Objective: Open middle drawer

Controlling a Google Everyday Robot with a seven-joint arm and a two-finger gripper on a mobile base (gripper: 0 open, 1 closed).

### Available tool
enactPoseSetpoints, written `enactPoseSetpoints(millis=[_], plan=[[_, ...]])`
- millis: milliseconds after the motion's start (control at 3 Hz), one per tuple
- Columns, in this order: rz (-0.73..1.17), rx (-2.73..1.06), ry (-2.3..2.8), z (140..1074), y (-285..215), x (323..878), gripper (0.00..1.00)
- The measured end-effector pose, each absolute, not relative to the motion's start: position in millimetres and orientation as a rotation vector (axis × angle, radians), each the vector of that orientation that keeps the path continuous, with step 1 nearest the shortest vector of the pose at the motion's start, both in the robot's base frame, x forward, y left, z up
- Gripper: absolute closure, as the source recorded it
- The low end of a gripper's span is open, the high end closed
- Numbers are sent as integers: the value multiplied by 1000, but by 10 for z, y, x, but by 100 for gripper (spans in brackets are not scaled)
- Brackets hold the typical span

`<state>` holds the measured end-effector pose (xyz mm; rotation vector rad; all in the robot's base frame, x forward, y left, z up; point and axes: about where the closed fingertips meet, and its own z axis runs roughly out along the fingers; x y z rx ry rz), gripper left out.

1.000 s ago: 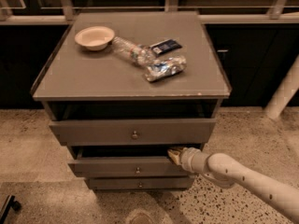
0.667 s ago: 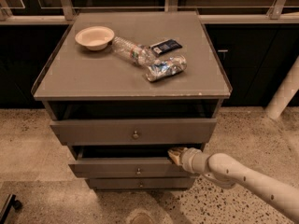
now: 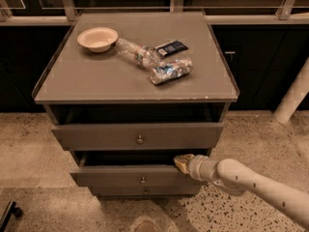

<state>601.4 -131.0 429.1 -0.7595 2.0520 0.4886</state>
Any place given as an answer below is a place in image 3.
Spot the grey drawer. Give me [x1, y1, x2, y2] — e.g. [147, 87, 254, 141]
[52, 123, 223, 151]
[91, 186, 201, 197]
[70, 150, 201, 188]

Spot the black caster wheel base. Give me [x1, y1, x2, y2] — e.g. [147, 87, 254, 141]
[0, 201, 23, 232]

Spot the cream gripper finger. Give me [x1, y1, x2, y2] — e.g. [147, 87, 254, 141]
[174, 154, 194, 163]
[176, 162, 189, 174]

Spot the grey top drawer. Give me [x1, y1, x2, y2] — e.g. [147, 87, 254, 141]
[52, 123, 223, 151]

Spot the grey bottom drawer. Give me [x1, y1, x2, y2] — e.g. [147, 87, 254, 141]
[91, 186, 201, 197]

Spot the grey drawer cabinet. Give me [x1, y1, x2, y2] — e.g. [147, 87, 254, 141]
[31, 11, 240, 198]

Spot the dark blue snack packet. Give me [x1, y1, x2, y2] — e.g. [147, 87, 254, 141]
[154, 41, 188, 59]

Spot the white paper bowl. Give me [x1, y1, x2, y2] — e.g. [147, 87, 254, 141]
[77, 27, 118, 53]

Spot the metal railing frame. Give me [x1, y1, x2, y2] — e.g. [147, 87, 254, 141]
[0, 0, 309, 25]

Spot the clear plastic water bottle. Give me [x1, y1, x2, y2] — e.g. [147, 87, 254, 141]
[115, 38, 161, 69]

